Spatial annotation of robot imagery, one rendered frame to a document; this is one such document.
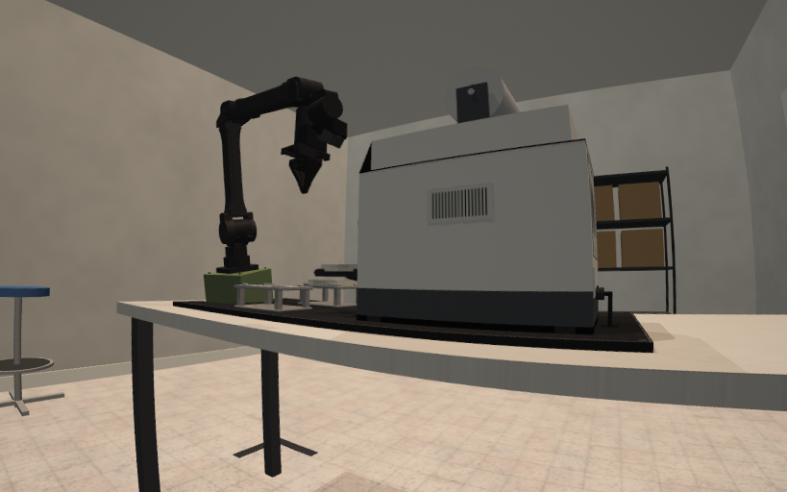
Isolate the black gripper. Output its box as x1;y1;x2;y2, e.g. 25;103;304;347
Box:
281;128;330;194

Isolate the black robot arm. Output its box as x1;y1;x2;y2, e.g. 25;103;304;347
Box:
216;77;347;274

